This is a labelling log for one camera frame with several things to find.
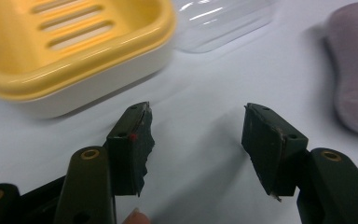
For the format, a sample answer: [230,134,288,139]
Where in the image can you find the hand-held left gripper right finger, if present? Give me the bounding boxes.
[241,103,358,224]

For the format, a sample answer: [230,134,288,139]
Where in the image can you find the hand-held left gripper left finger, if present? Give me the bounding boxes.
[53,101,156,224]

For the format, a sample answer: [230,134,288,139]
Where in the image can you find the purple soap bar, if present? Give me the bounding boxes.
[324,1,358,140]

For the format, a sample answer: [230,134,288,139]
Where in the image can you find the yellow and white soap dish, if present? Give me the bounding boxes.
[0,0,177,119]

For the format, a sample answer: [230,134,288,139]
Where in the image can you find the clear plastic lid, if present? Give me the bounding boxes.
[171,0,281,54]

